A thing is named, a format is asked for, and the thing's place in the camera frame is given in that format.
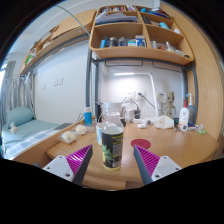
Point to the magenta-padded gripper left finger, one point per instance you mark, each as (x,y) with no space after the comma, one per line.
(59,166)

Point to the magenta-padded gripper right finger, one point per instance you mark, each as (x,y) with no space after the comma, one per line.
(165,166)

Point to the clear bottle with dark label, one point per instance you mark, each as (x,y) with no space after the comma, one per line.
(112,150)

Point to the wrapped pale bread bun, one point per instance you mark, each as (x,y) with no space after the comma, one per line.
(68,137)
(81,129)

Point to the flat round red coaster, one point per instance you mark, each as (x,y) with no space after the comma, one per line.
(140,144)

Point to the bed with teal sheet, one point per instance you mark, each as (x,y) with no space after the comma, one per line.
(33,131)

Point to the crumpled white plastic bag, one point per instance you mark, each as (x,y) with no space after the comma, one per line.
(163,122)

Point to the small white oval case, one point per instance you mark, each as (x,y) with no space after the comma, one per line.
(142,126)

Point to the white power strip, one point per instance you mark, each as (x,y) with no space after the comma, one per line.
(145,120)

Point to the small green packet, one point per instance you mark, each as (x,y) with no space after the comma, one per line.
(202,131)

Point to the white red-pump lotion bottle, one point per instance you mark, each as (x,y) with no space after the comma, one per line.
(184,118)

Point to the blue tube with white cap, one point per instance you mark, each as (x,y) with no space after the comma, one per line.
(88,117)

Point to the black charger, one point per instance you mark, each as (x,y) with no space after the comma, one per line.
(136,114)

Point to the small white plush toy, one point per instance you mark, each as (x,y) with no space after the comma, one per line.
(13,127)

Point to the clear blue pump bottle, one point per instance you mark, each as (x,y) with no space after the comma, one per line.
(191,111)

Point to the teal pillow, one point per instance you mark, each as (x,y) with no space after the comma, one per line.
(20,116)

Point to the brown tree creature figurine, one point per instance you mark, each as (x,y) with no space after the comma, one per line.
(170,100)

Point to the black electric shaver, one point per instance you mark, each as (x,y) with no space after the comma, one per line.
(98,111)

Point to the small white box device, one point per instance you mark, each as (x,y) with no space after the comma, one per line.
(162,97)

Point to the white desk lamp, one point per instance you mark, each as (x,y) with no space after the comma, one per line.
(154,90)

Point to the grey striped curtain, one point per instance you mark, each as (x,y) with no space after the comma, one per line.
(16,93)

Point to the wooden shelf unit with items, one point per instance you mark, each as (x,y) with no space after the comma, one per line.
(140,52)

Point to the white wall outlet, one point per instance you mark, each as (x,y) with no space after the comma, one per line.
(130,96)
(141,96)

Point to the white wall switch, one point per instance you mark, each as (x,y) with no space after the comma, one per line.
(58,81)

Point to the grey metal frame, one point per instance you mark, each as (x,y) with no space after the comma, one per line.
(88,83)

